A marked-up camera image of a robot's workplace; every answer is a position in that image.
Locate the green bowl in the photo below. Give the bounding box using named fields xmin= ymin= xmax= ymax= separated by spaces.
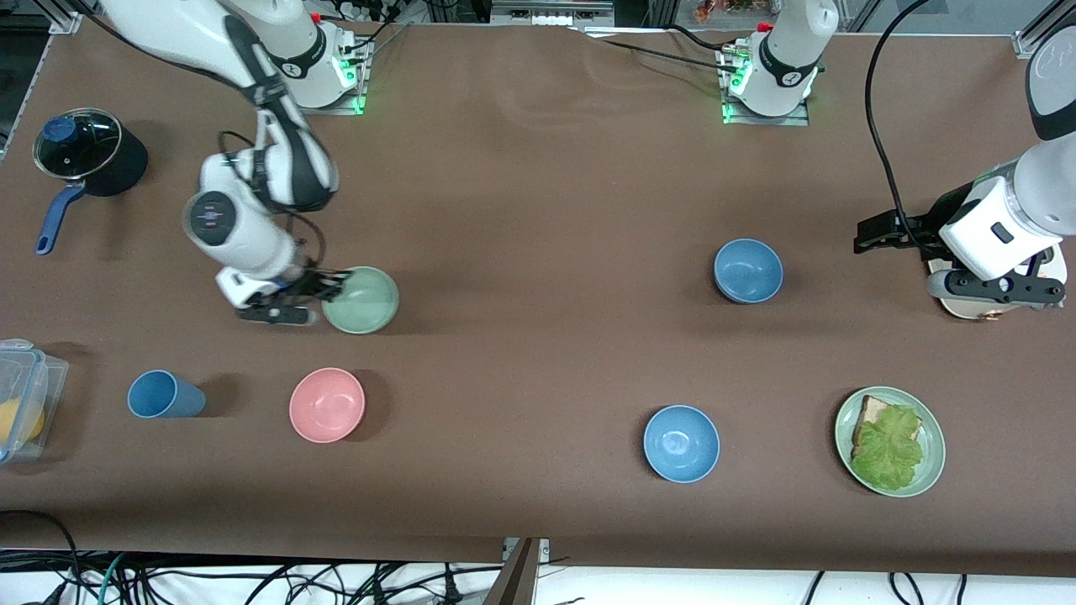
xmin=322 ymin=266 xmax=400 ymax=335

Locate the matte blue bowl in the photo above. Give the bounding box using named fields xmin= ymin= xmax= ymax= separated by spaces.
xmin=714 ymin=239 xmax=784 ymax=304

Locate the pink bowl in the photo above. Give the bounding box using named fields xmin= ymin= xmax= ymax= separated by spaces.
xmin=289 ymin=367 xmax=367 ymax=444

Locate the glossy blue bowl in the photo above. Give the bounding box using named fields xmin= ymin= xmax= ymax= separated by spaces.
xmin=643 ymin=405 xmax=721 ymax=484

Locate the cream toaster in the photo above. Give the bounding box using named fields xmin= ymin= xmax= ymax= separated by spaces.
xmin=927 ymin=244 xmax=1068 ymax=321

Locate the blue plastic cup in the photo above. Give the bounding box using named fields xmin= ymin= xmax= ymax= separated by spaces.
xmin=127 ymin=370 xmax=207 ymax=419

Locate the bread slice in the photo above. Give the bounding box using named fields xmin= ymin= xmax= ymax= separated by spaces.
xmin=852 ymin=395 xmax=924 ymax=459

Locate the green lettuce leaf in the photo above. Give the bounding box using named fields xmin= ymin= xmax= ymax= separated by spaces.
xmin=851 ymin=405 xmax=926 ymax=492

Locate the green plate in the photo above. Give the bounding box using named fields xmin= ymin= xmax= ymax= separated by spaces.
xmin=835 ymin=387 xmax=947 ymax=498

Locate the clear plastic food container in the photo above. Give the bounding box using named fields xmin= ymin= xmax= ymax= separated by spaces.
xmin=0 ymin=339 xmax=70 ymax=463

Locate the yellow fruit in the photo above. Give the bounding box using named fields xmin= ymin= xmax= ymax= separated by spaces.
xmin=0 ymin=399 xmax=45 ymax=446

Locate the dark metal beam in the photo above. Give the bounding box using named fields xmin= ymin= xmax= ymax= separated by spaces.
xmin=483 ymin=538 xmax=541 ymax=605

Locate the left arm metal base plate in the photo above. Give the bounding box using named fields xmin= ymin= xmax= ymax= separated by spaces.
xmin=721 ymin=80 xmax=812 ymax=127

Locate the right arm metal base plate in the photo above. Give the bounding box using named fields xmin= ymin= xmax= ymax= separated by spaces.
xmin=290 ymin=50 xmax=368 ymax=116

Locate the black pot blue handle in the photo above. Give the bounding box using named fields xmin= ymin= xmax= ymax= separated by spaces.
xmin=32 ymin=108 xmax=150 ymax=255

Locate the aluminium frame profile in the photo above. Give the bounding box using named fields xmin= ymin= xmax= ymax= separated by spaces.
xmin=46 ymin=0 xmax=87 ymax=34
xmin=1013 ymin=0 xmax=1076 ymax=60

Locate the short black table cable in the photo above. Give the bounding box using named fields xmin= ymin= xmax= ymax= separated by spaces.
xmin=668 ymin=24 xmax=747 ymax=53

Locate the long black table cable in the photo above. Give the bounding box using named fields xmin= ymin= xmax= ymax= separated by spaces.
xmin=572 ymin=28 xmax=741 ymax=72

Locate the black looped floor cable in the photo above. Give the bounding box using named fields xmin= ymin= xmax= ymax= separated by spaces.
xmin=0 ymin=509 xmax=82 ymax=605

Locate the teal floor cable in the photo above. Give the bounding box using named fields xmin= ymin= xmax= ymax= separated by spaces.
xmin=97 ymin=552 xmax=129 ymax=605

